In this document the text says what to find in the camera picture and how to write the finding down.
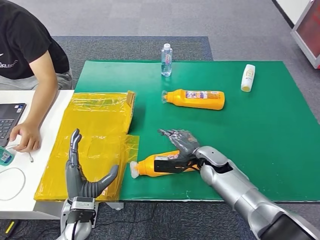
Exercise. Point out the person's hand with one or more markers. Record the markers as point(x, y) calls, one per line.
point(27, 136)

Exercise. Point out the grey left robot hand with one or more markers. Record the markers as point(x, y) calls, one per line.
point(75, 182)

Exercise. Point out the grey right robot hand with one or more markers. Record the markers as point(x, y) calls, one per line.
point(186, 142)

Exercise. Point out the orange bottle with clear cap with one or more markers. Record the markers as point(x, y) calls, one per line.
point(146, 167)
point(197, 102)

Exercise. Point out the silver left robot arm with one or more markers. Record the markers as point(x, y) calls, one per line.
point(84, 230)

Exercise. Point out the person's forearm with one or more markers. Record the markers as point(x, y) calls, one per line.
point(40, 99)

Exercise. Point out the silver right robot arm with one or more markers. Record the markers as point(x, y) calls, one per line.
point(237, 188)

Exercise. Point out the clear water bottle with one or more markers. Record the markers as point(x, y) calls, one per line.
point(166, 63)

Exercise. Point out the white lotion bottle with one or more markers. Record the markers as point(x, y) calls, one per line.
point(247, 79)

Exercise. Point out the white desk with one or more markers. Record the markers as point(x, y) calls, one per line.
point(47, 132)

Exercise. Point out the dark laptop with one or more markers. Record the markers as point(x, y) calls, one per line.
point(8, 119)

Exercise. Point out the yellow plastic wrapped package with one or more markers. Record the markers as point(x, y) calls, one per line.
point(95, 126)

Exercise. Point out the green table mat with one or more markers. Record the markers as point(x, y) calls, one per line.
point(250, 139)

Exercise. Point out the person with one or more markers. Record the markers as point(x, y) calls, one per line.
point(20, 39)

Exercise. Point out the red framed display board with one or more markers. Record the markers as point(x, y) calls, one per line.
point(309, 30)

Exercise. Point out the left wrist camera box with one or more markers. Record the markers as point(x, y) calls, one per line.
point(81, 207)

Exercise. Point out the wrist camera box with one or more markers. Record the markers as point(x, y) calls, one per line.
point(81, 207)
point(167, 165)

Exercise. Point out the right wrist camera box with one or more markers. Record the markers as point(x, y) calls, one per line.
point(167, 165)

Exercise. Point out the grey metal bracket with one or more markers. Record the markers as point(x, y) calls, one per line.
point(115, 205)

